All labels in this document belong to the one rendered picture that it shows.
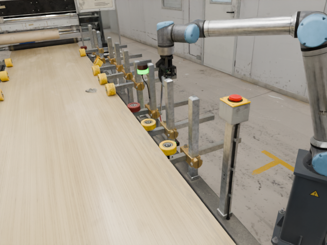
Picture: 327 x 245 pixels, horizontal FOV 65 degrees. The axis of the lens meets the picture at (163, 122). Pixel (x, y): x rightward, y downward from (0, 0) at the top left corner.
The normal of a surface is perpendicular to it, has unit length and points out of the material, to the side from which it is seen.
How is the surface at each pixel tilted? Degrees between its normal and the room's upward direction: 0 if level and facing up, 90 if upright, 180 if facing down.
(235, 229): 0
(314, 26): 83
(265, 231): 0
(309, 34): 83
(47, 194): 0
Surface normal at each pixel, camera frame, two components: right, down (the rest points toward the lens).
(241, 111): 0.40, 0.42
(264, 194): -0.04, -0.87
